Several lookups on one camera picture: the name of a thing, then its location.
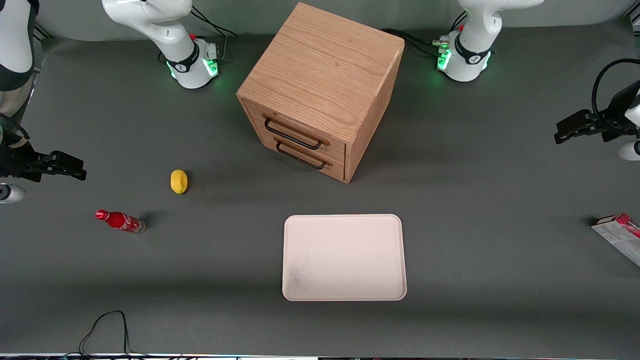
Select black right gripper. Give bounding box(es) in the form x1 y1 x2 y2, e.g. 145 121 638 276
0 141 87 182

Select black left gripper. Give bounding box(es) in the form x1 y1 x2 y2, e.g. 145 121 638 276
554 80 640 145

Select red cookie box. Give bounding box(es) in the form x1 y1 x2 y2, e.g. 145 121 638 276
591 213 640 267

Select white rectangular tray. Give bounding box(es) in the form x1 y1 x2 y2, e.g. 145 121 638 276
282 214 408 302

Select red cola bottle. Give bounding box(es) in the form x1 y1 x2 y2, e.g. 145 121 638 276
95 209 146 235

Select yellow lemon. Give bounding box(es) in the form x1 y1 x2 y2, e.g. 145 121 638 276
170 169 189 195

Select wooden drawer front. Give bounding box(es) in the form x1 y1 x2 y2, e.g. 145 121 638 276
242 99 347 163
249 121 346 182

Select wooden drawer cabinet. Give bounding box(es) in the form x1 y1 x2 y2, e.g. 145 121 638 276
236 2 406 184

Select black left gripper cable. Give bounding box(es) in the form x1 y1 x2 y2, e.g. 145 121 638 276
591 58 640 122

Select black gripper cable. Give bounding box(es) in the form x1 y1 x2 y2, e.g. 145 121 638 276
0 113 31 142
591 58 640 122

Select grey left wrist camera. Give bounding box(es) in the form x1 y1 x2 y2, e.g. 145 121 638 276
618 141 640 162

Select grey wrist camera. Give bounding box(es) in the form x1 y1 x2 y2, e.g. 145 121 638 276
0 184 26 204
618 141 640 162

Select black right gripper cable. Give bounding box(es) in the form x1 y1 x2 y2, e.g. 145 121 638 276
0 113 31 142

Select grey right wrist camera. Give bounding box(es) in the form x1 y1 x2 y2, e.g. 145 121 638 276
0 184 26 204

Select black looped table cable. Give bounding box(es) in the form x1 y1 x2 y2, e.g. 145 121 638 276
64 310 151 359

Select black left arm base cables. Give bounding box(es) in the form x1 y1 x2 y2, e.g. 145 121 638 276
381 2 468 59

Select black arm base cables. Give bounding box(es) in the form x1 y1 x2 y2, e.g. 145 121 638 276
189 4 239 63
381 2 468 59

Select black right arm base cables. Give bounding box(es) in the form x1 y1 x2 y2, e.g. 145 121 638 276
189 4 239 63

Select black metal drawer handle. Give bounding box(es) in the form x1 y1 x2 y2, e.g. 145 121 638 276
275 139 334 171
263 116 331 151

